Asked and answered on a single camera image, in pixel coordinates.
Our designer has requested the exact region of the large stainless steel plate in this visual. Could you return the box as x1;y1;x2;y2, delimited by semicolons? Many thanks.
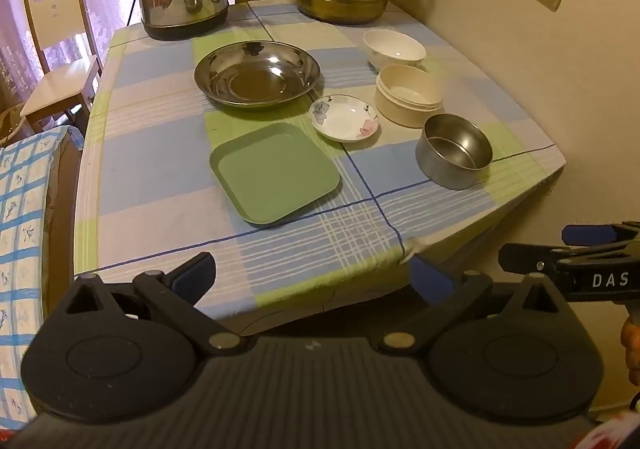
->
194;42;322;107

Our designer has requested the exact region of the person's right hand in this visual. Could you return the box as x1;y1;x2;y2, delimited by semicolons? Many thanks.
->
620;314;640;387

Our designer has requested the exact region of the blue checked blanket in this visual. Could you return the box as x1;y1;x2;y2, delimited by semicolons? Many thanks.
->
0;125;71;430

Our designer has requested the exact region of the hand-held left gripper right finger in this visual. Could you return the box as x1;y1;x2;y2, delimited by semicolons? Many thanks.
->
377;253;576;355

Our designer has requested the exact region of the small floral white plate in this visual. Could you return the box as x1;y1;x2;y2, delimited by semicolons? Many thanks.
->
308;94;381;144

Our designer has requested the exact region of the white wooden chair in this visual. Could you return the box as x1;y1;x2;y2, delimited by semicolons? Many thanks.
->
20;0;103;135

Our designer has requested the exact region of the checked pastel tablecloth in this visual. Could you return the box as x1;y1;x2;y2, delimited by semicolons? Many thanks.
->
74;0;568;325

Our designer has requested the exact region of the white ceramic bowl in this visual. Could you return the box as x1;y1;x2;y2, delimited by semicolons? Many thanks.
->
362;28;427;74

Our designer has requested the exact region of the stainless steel bowl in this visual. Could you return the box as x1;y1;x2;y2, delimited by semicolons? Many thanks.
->
415;113;494;191

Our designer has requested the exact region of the red white cloth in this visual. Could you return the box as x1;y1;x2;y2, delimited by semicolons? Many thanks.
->
575;409;640;449

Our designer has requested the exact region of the green square plate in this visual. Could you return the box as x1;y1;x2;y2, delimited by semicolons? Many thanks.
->
209;122;343;226

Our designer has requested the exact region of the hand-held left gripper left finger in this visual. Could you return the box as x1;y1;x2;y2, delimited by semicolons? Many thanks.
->
59;251;246;356

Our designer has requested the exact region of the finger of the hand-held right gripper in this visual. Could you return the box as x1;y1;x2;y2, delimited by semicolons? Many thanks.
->
561;222;640;246
498;243;571;275

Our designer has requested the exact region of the cream plastic bowl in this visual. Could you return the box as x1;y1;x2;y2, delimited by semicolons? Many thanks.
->
374;64;445;128

